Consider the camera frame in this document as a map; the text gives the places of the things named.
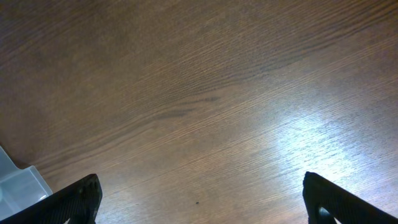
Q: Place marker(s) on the clear plastic storage bin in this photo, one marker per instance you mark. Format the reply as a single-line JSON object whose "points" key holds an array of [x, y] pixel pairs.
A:
{"points": [[20, 188]]}

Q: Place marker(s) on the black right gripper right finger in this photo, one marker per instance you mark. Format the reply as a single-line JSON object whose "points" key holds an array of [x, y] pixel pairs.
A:
{"points": [[326, 202]]}

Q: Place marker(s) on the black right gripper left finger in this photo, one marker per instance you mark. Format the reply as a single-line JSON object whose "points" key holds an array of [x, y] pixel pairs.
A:
{"points": [[78, 203]]}

